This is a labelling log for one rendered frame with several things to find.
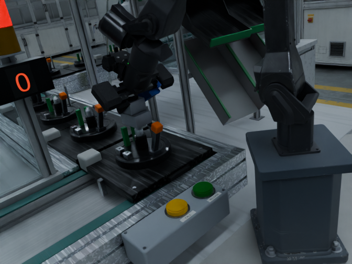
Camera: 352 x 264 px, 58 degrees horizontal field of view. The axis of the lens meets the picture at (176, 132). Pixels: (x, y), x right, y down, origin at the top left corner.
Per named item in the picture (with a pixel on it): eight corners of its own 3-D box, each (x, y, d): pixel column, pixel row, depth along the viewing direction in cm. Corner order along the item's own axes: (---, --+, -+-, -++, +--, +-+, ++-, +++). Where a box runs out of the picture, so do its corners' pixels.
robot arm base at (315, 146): (321, 152, 51) (323, 118, 48) (279, 156, 51) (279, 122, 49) (307, 133, 57) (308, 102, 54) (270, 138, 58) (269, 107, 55)
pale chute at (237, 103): (259, 110, 89) (267, 102, 85) (222, 125, 83) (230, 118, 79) (208, 35, 96) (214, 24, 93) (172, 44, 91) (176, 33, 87)
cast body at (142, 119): (152, 122, 74) (146, 93, 71) (137, 129, 71) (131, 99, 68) (132, 116, 80) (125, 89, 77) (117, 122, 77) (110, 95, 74)
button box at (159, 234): (230, 213, 65) (228, 188, 62) (150, 279, 53) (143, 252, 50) (205, 200, 70) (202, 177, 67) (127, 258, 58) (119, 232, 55)
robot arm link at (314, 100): (318, 106, 53) (320, 68, 51) (308, 128, 46) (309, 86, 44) (278, 103, 57) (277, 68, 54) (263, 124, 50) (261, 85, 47)
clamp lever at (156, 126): (161, 150, 74) (163, 124, 69) (154, 153, 72) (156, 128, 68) (151, 141, 75) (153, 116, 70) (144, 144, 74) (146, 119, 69)
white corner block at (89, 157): (104, 166, 80) (100, 152, 79) (88, 174, 78) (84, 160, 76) (95, 160, 84) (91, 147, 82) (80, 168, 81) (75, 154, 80)
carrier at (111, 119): (150, 131, 96) (142, 92, 91) (77, 166, 82) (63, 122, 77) (109, 117, 113) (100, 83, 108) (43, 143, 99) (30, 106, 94)
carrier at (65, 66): (111, 64, 203) (107, 44, 198) (77, 74, 189) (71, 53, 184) (93, 61, 220) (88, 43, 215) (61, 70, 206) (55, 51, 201)
